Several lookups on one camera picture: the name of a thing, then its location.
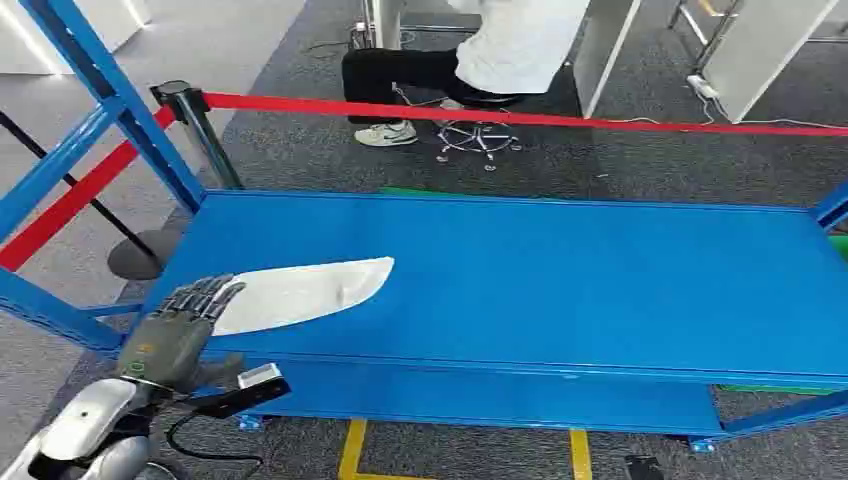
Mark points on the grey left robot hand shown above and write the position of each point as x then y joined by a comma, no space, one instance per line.
166,344

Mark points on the white soft parcel bag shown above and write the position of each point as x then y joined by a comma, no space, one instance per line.
298,295

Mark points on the short red barrier belt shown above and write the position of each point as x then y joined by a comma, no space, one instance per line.
66,205

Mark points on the yellow floor tape outline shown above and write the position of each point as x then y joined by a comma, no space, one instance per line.
354,450

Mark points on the white cabinet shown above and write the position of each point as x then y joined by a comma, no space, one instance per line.
73,30

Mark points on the blue metal shelf rack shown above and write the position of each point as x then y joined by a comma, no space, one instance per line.
530,285

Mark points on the black stool with chrome base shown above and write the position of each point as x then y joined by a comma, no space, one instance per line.
477,139

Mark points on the long red barrier belt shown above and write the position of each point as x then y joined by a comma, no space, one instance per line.
464,115

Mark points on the white desk leg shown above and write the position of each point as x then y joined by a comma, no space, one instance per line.
387,23

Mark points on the person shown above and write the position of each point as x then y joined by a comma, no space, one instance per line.
517,46

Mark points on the robot's black foot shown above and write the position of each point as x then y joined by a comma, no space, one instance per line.
644,469

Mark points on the narrow white panel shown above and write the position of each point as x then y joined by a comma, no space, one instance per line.
606,46

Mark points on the white power strip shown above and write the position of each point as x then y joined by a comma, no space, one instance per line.
702,86

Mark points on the folded green crate with label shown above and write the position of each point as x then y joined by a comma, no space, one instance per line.
775,390

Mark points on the wide white panel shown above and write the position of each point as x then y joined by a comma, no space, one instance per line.
762,53

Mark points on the green plastic crate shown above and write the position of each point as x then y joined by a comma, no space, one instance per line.
841,248

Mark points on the dark stanchion post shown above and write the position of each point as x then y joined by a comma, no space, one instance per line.
199,132

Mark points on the chrome frame legs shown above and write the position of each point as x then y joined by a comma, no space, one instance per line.
712,33

